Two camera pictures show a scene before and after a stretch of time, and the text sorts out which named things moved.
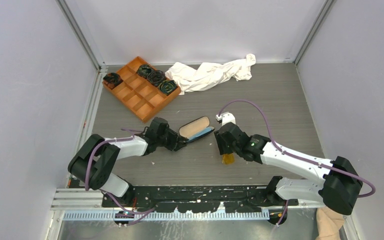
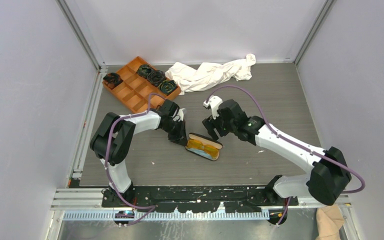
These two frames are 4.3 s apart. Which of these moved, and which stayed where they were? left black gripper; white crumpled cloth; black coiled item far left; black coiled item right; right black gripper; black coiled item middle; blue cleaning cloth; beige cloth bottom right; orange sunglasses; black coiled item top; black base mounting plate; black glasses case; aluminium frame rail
Moved: black glasses case; orange sunglasses; blue cleaning cloth; left black gripper; right black gripper
Stayed: black coiled item top; black coiled item far left; aluminium frame rail; white crumpled cloth; beige cloth bottom right; black coiled item right; black base mounting plate; black coiled item middle
